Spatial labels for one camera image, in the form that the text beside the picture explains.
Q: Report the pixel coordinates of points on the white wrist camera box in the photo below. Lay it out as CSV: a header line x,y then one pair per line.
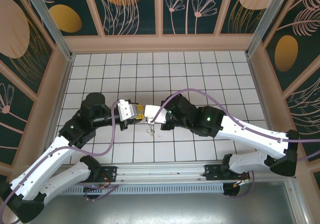
x,y
126,110
155,113

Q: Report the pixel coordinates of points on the steel keyring bunch with plates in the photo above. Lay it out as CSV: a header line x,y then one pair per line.
x,y
150,130

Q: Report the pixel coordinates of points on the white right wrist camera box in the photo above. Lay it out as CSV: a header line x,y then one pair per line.
x,y
155,113

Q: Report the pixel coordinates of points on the grey metal sheet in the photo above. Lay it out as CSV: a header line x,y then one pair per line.
x,y
160,209

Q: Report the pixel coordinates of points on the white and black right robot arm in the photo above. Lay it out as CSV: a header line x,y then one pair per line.
x,y
250,133

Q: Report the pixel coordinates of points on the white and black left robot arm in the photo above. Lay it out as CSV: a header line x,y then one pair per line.
x,y
50,159

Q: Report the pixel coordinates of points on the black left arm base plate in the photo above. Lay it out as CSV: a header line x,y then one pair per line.
x,y
110,174

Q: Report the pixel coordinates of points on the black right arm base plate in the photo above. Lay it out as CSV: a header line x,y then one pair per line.
x,y
212,174

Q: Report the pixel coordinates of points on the aluminium corner post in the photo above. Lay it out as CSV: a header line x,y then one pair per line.
x,y
265,16
50,23

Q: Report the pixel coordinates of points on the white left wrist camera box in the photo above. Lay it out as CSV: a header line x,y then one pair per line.
x,y
126,110

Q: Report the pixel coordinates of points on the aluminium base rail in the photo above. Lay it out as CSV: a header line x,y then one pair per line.
x,y
160,171

